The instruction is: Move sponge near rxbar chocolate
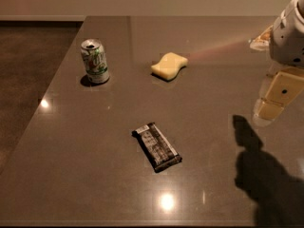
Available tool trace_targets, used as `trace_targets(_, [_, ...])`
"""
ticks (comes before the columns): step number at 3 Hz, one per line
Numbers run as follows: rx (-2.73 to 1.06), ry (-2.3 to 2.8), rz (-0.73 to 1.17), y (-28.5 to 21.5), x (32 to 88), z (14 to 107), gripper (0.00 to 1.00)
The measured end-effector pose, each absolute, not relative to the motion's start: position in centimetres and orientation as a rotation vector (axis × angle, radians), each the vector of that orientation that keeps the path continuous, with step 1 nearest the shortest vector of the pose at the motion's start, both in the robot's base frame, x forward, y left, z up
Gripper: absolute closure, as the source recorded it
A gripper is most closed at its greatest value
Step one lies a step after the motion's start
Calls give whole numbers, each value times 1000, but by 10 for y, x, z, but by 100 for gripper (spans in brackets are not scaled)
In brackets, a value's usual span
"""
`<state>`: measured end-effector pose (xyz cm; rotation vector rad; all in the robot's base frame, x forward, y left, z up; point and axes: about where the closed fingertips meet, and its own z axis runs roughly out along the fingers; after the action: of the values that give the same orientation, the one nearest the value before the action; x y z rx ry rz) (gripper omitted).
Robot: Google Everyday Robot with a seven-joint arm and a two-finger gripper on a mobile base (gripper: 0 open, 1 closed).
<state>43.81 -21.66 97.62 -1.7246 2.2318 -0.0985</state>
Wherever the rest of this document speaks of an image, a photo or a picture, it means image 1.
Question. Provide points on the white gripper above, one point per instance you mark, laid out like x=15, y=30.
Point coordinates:
x=289, y=40

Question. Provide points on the black chocolate bar wrapper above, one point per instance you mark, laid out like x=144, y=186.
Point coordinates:
x=156, y=147

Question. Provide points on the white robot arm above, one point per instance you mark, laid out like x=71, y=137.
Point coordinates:
x=284, y=80

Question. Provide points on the green white soda can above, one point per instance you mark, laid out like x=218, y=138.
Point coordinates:
x=93, y=55

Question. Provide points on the yellow sponge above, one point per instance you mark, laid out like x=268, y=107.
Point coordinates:
x=169, y=66

